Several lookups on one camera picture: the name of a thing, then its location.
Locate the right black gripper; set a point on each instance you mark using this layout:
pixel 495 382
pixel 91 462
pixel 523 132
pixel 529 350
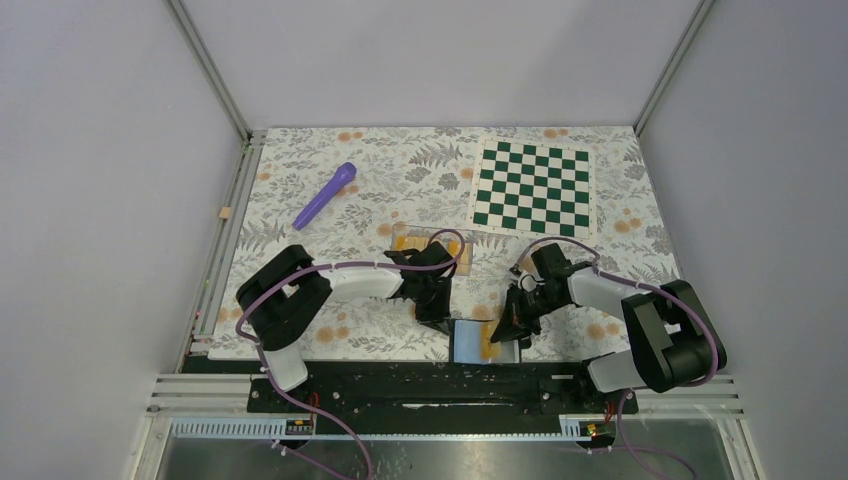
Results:
pixel 515 323

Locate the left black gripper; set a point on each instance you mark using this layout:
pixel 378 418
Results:
pixel 439 317

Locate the orange credit card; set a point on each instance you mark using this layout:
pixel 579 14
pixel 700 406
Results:
pixel 489 351

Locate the black leather card holder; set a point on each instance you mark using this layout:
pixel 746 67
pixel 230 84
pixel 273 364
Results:
pixel 464 345

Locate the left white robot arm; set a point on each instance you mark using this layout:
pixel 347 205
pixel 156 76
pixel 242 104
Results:
pixel 281 300

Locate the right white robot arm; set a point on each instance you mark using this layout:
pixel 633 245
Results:
pixel 672 342

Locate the gold credit cards stack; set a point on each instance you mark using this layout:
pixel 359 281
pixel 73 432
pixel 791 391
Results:
pixel 407 242

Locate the green white chessboard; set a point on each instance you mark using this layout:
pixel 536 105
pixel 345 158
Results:
pixel 533 189

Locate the floral pattern table mat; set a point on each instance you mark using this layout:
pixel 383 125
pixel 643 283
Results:
pixel 415 181

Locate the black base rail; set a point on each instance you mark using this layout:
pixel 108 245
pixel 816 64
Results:
pixel 425 398

